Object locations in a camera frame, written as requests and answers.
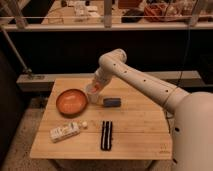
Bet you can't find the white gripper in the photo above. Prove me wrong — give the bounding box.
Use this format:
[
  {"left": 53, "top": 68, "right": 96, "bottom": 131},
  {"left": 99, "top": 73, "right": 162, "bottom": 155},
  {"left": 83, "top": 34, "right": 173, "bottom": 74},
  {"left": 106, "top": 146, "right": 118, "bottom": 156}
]
[{"left": 85, "top": 79, "right": 101, "bottom": 104}]

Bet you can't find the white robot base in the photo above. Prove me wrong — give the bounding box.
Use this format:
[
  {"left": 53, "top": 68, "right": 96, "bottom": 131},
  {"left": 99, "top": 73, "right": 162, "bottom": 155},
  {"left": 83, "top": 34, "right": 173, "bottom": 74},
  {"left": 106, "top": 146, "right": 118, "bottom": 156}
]
[{"left": 171, "top": 92, "right": 213, "bottom": 171}]

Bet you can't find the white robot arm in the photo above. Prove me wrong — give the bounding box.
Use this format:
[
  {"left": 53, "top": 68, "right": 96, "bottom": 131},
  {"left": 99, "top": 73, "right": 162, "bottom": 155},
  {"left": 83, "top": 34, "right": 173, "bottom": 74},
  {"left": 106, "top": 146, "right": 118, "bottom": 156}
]
[{"left": 86, "top": 49, "right": 189, "bottom": 113}]

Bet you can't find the orange ceramic bowl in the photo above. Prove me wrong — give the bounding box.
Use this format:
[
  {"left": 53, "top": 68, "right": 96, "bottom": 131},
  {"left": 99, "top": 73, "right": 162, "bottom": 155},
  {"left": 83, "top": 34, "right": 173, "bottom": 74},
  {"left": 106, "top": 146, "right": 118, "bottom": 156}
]
[{"left": 56, "top": 89, "right": 88, "bottom": 117}]

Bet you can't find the blue sponge block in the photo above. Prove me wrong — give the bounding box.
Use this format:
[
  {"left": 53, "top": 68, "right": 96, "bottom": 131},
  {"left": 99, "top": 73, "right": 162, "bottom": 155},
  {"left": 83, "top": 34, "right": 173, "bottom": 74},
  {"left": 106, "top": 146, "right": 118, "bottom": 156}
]
[{"left": 103, "top": 98, "right": 121, "bottom": 107}]

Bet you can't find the wooden table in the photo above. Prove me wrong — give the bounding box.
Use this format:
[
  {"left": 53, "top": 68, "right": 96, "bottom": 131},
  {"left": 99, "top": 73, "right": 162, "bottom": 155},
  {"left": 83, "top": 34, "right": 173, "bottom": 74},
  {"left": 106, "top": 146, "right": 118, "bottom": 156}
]
[{"left": 30, "top": 78, "right": 172, "bottom": 160}]

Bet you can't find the white plastic bottle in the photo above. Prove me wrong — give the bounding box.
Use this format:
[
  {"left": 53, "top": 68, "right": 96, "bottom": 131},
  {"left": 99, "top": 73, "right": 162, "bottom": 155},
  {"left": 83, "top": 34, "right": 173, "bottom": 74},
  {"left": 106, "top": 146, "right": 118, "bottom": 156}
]
[{"left": 50, "top": 121, "right": 88, "bottom": 143}]

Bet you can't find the black white striped cloth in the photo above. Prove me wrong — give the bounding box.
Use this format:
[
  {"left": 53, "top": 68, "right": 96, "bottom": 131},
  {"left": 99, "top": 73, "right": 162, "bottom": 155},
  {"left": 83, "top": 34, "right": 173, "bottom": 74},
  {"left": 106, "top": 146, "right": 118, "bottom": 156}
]
[{"left": 100, "top": 121, "right": 113, "bottom": 151}]

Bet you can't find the grey concrete ledge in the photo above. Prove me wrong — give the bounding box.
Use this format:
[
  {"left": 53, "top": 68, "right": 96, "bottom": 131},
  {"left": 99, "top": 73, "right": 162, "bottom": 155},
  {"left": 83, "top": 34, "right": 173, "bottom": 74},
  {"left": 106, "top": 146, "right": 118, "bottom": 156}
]
[{"left": 16, "top": 71, "right": 207, "bottom": 92}]

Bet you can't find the metal railing frame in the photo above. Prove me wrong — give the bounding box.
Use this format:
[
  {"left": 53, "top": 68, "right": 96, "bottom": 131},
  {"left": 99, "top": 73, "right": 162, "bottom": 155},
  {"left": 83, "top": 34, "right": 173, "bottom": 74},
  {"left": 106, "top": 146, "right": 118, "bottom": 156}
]
[{"left": 0, "top": 0, "right": 213, "bottom": 31}]

